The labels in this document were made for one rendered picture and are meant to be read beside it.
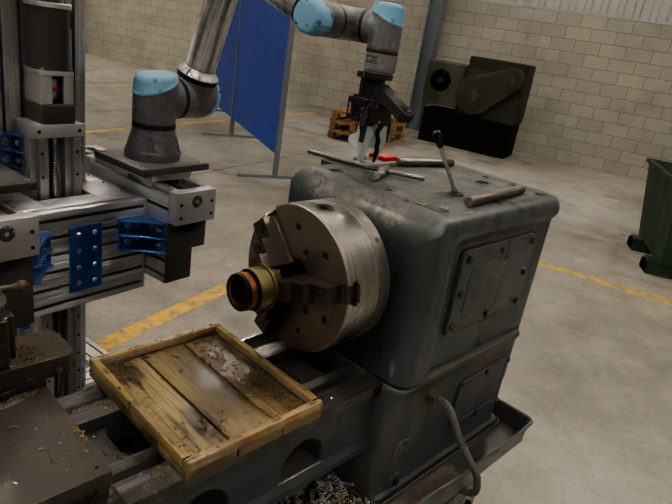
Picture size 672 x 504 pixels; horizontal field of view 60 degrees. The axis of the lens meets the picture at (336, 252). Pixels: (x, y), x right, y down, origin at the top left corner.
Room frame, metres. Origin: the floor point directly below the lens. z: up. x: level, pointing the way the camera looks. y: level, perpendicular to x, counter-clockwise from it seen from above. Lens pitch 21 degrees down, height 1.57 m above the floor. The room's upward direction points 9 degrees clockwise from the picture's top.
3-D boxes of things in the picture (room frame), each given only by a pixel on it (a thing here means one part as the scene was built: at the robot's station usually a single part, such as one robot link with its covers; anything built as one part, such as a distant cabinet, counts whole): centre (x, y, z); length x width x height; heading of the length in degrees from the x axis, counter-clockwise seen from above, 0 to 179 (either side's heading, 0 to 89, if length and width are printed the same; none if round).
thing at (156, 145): (1.60, 0.55, 1.21); 0.15 x 0.15 x 0.10
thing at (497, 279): (1.46, -0.21, 1.06); 0.59 x 0.48 x 0.39; 138
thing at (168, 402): (0.96, 0.21, 0.89); 0.36 x 0.30 x 0.04; 48
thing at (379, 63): (1.44, -0.03, 1.51); 0.08 x 0.08 x 0.05
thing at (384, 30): (1.44, -0.03, 1.59); 0.09 x 0.08 x 0.11; 62
